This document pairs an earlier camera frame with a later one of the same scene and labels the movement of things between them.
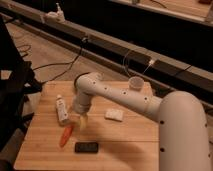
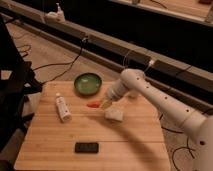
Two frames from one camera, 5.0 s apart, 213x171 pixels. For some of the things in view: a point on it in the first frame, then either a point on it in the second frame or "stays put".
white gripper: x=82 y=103 to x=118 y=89
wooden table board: x=119 y=136 stays put
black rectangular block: x=86 y=147 stays put
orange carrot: x=66 y=135 to x=94 y=104
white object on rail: x=56 y=15 stays put
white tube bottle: x=62 y=111 stays put
